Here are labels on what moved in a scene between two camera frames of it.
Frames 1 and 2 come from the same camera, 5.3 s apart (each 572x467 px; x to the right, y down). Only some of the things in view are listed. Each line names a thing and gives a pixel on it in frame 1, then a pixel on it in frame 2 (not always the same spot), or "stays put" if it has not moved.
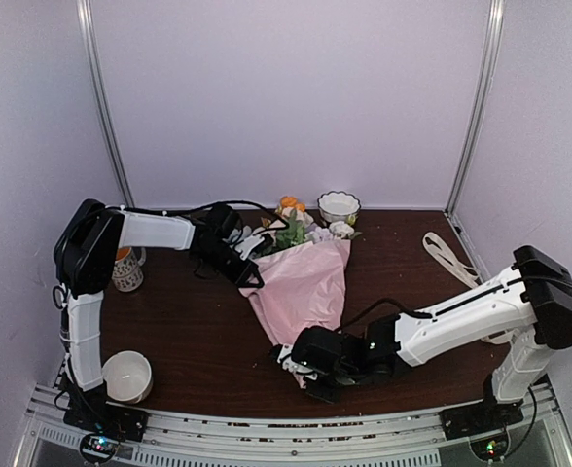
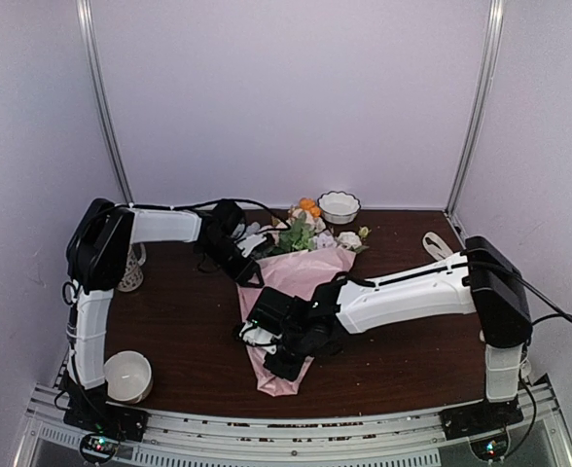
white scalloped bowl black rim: (338, 206) stays put
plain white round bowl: (128, 377) stays put
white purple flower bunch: (336, 231) -> (345, 240)
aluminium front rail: (383, 441) stays put
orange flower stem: (291, 201) -> (307, 203)
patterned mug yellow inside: (127, 273) stays put
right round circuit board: (490, 449) stays put
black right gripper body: (339, 378) -> (291, 368)
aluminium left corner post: (89, 32) stays put
